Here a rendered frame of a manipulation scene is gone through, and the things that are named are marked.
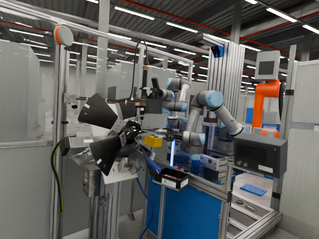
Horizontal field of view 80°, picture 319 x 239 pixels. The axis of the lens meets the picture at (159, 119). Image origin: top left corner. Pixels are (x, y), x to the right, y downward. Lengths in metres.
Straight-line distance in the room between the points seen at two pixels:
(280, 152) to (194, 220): 0.86
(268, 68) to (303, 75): 2.39
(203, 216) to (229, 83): 1.19
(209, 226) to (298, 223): 1.49
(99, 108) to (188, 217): 1.10
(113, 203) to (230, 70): 1.55
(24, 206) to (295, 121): 2.84
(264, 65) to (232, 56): 3.10
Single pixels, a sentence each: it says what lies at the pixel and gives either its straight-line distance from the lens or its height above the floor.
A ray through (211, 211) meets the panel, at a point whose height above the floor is 0.66.
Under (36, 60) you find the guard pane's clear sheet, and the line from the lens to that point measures 1.91.
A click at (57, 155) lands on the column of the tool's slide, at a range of 1.82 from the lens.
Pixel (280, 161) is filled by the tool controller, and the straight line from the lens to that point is 1.20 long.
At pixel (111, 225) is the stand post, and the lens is 1.69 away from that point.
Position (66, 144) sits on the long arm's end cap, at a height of 1.11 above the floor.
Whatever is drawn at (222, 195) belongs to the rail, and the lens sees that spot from 1.44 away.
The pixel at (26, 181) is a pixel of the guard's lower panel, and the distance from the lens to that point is 2.01.
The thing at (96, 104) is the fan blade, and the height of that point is 1.36.
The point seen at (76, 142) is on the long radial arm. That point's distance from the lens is 1.32.
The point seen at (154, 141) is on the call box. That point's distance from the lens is 1.81.
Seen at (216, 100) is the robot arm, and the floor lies 1.45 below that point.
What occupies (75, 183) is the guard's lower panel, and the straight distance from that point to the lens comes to 2.12.
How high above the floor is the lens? 1.39
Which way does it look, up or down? 4 degrees down
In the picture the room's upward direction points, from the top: 4 degrees clockwise
